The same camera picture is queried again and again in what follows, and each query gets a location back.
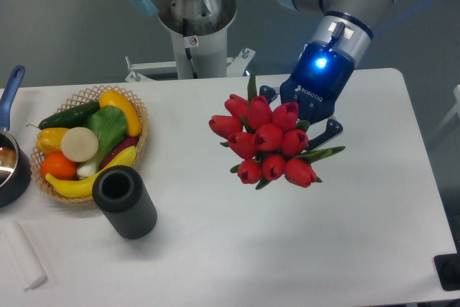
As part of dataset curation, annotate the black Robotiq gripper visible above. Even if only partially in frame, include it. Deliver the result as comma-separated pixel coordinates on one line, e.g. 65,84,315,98
259,43,354,151

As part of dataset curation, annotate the red tulip bouquet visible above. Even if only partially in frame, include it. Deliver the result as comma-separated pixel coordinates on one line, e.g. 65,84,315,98
208,73,345,190

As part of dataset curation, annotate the dark grey ribbed vase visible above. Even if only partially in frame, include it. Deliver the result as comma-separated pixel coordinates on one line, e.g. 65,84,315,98
92,165,157,239

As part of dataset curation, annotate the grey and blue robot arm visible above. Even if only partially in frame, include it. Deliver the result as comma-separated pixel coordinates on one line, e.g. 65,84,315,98
130,0,396,150

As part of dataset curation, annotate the purple eggplant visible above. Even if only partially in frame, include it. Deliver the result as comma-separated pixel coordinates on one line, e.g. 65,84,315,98
101,137,138,168

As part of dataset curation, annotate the green leafy vegetable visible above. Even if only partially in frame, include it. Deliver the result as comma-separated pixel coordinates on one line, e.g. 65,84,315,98
77,106,127,179

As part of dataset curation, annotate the yellow squash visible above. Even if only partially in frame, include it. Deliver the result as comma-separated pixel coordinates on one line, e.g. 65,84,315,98
99,90,142,137

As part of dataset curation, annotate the black device at table edge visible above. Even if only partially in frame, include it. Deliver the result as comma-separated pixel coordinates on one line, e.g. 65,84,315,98
433,253,459,291

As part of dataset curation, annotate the white round radish slice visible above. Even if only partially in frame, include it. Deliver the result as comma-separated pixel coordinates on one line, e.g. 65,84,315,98
60,127,98,162

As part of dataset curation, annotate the green cucumber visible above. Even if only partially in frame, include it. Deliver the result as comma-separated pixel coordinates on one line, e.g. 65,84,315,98
38,102,100,130

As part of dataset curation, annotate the yellow banana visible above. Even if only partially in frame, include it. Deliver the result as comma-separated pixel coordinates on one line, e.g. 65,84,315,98
45,146,137,199

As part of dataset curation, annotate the orange fruit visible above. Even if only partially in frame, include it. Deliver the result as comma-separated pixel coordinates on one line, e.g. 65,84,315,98
40,152,77,180

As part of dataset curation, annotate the yellow bell pepper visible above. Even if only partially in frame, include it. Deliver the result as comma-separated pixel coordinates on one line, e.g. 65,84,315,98
36,127,69,155

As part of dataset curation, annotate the white folded cloth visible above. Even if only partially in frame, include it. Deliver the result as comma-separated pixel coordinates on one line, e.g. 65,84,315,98
1,220,47,291

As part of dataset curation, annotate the white metal base frame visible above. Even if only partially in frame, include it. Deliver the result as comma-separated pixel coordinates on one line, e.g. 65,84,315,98
124,47,256,83

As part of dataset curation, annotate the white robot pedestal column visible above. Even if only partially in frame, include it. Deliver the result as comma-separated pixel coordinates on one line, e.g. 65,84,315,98
170,29,227,80

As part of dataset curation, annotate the white furniture frame right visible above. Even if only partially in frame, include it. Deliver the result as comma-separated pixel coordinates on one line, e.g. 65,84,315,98
427,85,459,147

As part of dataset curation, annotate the blue handled dark saucepan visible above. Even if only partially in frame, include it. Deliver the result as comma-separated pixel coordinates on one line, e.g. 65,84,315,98
1,65,31,208

